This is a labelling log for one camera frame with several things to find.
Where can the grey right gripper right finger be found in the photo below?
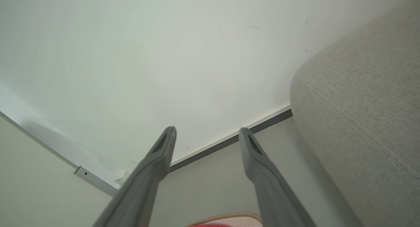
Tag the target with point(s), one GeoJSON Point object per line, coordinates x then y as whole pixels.
{"type": "Point", "coordinates": [275, 194]}

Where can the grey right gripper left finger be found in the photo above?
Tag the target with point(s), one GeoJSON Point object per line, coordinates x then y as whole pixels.
{"type": "Point", "coordinates": [144, 187]}

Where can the aluminium edge rail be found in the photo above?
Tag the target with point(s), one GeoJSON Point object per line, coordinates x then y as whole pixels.
{"type": "Point", "coordinates": [95, 180]}

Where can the white and dark baseboard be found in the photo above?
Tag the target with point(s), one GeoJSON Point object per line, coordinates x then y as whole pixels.
{"type": "Point", "coordinates": [229, 141]}

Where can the red and white clothing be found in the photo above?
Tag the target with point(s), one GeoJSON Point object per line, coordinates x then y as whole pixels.
{"type": "Point", "coordinates": [210, 225]}

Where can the small white label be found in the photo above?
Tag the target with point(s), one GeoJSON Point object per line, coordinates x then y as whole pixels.
{"type": "Point", "coordinates": [120, 180]}

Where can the light grey fabric seat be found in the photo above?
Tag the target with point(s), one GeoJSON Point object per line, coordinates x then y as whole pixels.
{"type": "Point", "coordinates": [367, 122]}

